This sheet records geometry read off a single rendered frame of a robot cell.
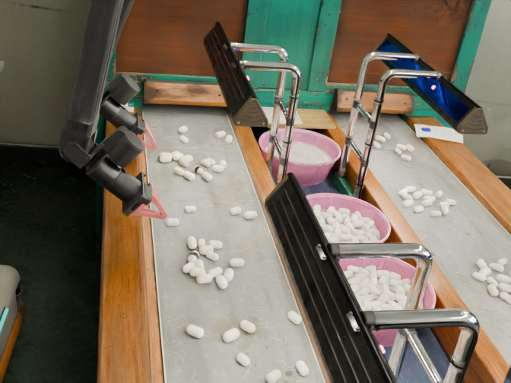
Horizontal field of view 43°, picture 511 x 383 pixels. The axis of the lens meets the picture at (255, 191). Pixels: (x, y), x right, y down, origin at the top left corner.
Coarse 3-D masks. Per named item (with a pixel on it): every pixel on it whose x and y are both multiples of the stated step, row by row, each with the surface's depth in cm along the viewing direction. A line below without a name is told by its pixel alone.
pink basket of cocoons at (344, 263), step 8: (344, 264) 156; (352, 264) 157; (360, 264) 157; (368, 264) 157; (376, 264) 157; (384, 264) 157; (400, 264) 155; (408, 264) 154; (400, 272) 155; (408, 272) 154; (432, 288) 146; (424, 296) 148; (432, 296) 145; (424, 304) 147; (432, 304) 142; (376, 336) 138; (384, 336) 138; (392, 336) 138; (384, 344) 141; (392, 344) 142
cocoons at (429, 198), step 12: (408, 144) 220; (408, 156) 212; (420, 192) 190; (432, 192) 192; (408, 204) 184; (444, 204) 186; (432, 216) 181; (480, 264) 161; (492, 264) 161; (480, 276) 156; (504, 276) 157; (492, 288) 151; (504, 288) 153
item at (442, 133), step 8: (416, 128) 232; (424, 128) 230; (432, 128) 233; (440, 128) 234; (448, 128) 235; (424, 136) 226; (432, 136) 226; (440, 136) 227; (448, 136) 228; (456, 136) 229
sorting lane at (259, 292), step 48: (192, 144) 204; (192, 192) 178; (240, 192) 181; (240, 240) 160; (192, 288) 141; (240, 288) 143; (288, 288) 145; (192, 336) 128; (240, 336) 129; (288, 336) 131
